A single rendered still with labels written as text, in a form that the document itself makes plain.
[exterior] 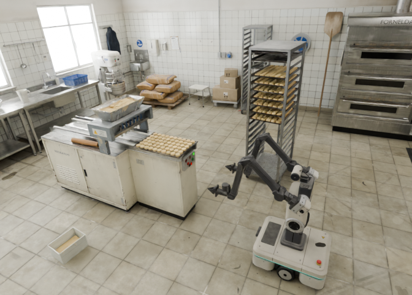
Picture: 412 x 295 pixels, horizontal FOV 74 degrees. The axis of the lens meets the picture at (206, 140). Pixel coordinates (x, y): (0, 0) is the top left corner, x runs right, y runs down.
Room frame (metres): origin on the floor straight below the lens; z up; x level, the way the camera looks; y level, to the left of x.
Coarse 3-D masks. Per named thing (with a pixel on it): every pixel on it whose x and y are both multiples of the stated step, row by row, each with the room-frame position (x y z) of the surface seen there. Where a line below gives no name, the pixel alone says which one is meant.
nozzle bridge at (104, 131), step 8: (136, 112) 3.00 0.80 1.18; (144, 112) 3.20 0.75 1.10; (152, 112) 3.20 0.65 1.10; (96, 120) 2.80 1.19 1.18; (120, 120) 2.77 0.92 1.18; (128, 120) 2.94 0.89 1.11; (144, 120) 3.10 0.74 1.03; (88, 128) 2.72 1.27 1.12; (96, 128) 2.66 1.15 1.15; (104, 128) 2.61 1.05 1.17; (112, 128) 2.61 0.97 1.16; (128, 128) 2.85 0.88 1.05; (144, 128) 3.24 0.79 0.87; (96, 136) 2.68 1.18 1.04; (104, 136) 2.62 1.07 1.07; (112, 136) 2.59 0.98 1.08; (104, 144) 2.63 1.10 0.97; (104, 152) 2.65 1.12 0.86
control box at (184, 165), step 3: (192, 150) 2.64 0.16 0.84; (189, 153) 2.58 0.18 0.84; (192, 153) 2.60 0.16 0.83; (186, 156) 2.52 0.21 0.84; (192, 156) 2.59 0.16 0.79; (195, 156) 2.65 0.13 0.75; (183, 159) 2.45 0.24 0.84; (189, 159) 2.55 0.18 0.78; (195, 159) 2.65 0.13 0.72; (183, 162) 2.45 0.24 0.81; (186, 162) 2.49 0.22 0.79; (189, 162) 2.54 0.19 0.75; (192, 162) 2.59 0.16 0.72; (183, 165) 2.45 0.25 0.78; (186, 165) 2.48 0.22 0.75; (183, 168) 2.45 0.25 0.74; (186, 168) 2.48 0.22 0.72
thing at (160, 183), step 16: (144, 160) 2.63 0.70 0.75; (160, 160) 2.53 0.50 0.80; (144, 176) 2.65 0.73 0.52; (160, 176) 2.54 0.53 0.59; (176, 176) 2.44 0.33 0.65; (192, 176) 2.62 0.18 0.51; (144, 192) 2.67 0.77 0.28; (160, 192) 2.56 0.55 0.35; (176, 192) 2.45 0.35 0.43; (192, 192) 2.60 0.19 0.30; (160, 208) 2.58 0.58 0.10; (176, 208) 2.46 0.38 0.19; (192, 208) 2.63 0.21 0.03
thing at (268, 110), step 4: (256, 108) 3.28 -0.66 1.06; (260, 108) 3.32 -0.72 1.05; (264, 108) 3.28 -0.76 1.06; (268, 108) 3.27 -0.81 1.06; (288, 108) 3.29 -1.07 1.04; (264, 112) 3.15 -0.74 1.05; (268, 112) 3.12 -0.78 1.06; (272, 112) 3.11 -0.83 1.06; (276, 112) 3.12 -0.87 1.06; (280, 112) 3.10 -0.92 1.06
